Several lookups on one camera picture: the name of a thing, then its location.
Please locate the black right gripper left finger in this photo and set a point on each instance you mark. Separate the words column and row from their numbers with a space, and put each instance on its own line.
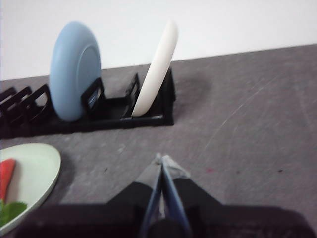
column 111, row 218

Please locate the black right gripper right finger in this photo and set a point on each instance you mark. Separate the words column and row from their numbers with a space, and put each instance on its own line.
column 210, row 218

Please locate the green plate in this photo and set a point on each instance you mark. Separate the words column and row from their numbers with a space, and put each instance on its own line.
column 37, row 173

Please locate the orange carrot with green leaves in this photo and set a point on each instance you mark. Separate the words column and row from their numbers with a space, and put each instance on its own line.
column 6, row 173

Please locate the black plate rack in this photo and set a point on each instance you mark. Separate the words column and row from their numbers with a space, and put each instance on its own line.
column 111, row 124

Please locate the blue plate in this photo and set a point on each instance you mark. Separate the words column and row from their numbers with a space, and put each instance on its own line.
column 69, row 74

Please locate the cream white plate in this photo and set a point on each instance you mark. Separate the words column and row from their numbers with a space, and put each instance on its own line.
column 158, row 69

